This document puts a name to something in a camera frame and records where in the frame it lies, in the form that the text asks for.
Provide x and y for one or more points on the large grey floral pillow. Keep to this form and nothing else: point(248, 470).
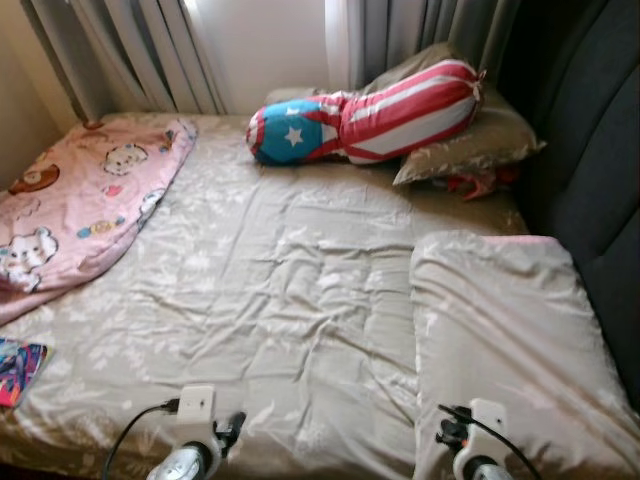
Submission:
point(510, 330)

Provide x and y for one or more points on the colourful comic book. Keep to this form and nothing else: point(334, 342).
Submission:
point(20, 372)

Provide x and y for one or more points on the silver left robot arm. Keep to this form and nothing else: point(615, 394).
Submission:
point(180, 467)

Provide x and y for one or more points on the bed with grey floral sheet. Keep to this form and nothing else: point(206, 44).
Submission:
point(280, 290)

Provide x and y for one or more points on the red garment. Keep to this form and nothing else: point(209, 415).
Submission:
point(475, 183)

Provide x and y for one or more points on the pink cartoon print blanket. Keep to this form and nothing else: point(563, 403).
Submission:
point(90, 200)

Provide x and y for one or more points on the small grey floral pillow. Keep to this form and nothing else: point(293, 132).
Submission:
point(480, 145)

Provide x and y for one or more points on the dark grey padded headboard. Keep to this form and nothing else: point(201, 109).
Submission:
point(590, 150)

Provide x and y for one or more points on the star and stripes bolster pillow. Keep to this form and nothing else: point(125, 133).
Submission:
point(400, 110)

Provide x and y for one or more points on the grey curtain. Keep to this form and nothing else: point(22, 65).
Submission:
point(130, 50)
point(400, 35)

